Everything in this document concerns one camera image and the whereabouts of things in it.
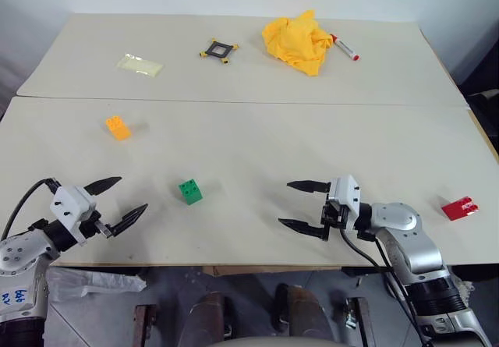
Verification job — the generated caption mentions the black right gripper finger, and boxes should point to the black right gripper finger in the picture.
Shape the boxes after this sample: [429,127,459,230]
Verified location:
[278,217,328,243]
[286,179,332,196]

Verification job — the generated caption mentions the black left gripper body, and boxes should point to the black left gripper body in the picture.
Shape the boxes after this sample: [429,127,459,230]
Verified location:
[76,210,112,246]

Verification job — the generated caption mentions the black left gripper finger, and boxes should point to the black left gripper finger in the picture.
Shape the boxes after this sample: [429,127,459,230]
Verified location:
[83,175,123,197]
[104,203,150,239]

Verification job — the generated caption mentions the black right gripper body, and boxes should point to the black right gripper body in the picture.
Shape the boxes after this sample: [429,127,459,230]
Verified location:
[320,198,351,231]

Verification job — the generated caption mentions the crumpled white plastic bag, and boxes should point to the crumpled white plastic bag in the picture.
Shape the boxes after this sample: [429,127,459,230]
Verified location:
[46,266,147,304]

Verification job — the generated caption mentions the orange toy brick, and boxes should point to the orange toy brick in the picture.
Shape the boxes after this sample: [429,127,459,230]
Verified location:
[104,115,133,143]

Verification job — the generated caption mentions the green toy brick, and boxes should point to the green toy brick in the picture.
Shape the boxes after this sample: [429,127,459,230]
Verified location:
[178,177,204,207]

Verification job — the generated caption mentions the dark rounded brown shape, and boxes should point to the dark rounded brown shape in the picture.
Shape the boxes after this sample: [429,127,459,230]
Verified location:
[274,282,333,340]
[188,291,228,342]

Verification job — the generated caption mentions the brown wooden bar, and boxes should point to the brown wooden bar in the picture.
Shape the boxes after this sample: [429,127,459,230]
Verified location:
[344,296,377,347]
[133,303,159,347]

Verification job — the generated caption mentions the red toy brick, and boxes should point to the red toy brick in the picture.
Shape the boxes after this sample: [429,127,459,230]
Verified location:
[440,194,480,222]

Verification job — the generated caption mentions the clear bag pale yellow contents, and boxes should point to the clear bag pale yellow contents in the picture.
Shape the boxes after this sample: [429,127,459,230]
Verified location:
[115,52,165,79]

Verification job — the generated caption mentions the white marker with red cap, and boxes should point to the white marker with red cap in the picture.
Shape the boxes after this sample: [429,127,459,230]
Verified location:
[330,33,362,62]

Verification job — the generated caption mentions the crumpled yellow cloth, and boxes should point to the crumpled yellow cloth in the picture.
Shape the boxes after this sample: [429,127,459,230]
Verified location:
[261,9,335,78]

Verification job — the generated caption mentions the black furniture piece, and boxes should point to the black furniture piece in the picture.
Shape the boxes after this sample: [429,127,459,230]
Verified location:
[461,88,499,146]

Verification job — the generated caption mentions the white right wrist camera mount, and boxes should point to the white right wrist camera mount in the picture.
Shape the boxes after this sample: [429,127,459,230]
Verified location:
[326,174,364,232]

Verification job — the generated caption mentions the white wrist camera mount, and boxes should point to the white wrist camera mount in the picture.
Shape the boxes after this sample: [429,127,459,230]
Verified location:
[326,174,364,232]
[49,185,97,232]

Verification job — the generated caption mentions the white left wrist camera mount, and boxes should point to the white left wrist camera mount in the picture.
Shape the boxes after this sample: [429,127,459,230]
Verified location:
[49,185,97,232]

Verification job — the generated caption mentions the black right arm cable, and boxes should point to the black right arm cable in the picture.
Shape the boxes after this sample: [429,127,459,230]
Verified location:
[338,225,436,347]

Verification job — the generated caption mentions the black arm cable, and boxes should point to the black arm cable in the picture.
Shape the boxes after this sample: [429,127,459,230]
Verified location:
[338,225,436,347]
[0,178,62,243]

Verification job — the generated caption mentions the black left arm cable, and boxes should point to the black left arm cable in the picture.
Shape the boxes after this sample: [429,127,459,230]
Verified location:
[0,178,62,243]

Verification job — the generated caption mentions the black square frame yellow corners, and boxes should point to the black square frame yellow corners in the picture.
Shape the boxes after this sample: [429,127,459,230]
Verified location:
[197,37,241,67]

